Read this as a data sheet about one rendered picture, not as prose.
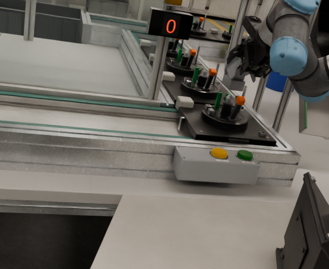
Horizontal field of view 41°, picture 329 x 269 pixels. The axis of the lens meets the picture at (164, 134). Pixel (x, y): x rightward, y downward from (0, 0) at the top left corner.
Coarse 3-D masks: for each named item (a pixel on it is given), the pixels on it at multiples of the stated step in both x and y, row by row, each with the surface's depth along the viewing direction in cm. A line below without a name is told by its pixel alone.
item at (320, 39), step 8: (328, 0) 137; (320, 8) 139; (328, 8) 139; (320, 16) 138; (328, 16) 139; (320, 24) 135; (328, 24) 136; (312, 32) 129; (320, 32) 132; (328, 32) 133; (312, 40) 128; (320, 40) 129; (328, 40) 130; (320, 48) 127; (328, 48) 127; (320, 56) 121
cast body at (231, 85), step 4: (240, 64) 124; (236, 72) 123; (244, 72) 123; (224, 76) 127; (228, 76) 125; (236, 76) 123; (240, 76) 124; (244, 76) 124; (224, 80) 127; (228, 80) 124; (232, 80) 122; (236, 80) 123; (240, 80) 124; (224, 84) 127; (228, 84) 124; (232, 84) 123; (236, 84) 123; (240, 84) 123; (244, 84) 124; (228, 88) 124; (232, 88) 123; (236, 88) 124; (240, 88) 124
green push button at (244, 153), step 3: (240, 150) 112; (243, 150) 113; (237, 153) 111; (240, 153) 110; (243, 153) 111; (246, 153) 111; (249, 153) 112; (240, 156) 110; (243, 156) 110; (246, 156) 110; (249, 156) 110; (252, 156) 111; (243, 159) 110; (246, 159) 110; (249, 159) 110
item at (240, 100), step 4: (236, 96) 122; (240, 96) 120; (236, 100) 121; (240, 100) 119; (244, 100) 119; (236, 104) 121; (240, 104) 120; (236, 108) 122; (232, 112) 123; (236, 112) 123; (232, 116) 124
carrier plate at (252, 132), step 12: (180, 108) 133; (192, 108) 135; (192, 120) 126; (252, 120) 136; (192, 132) 120; (204, 132) 119; (216, 132) 121; (228, 132) 122; (240, 132) 124; (252, 132) 126; (252, 144) 122; (264, 144) 123
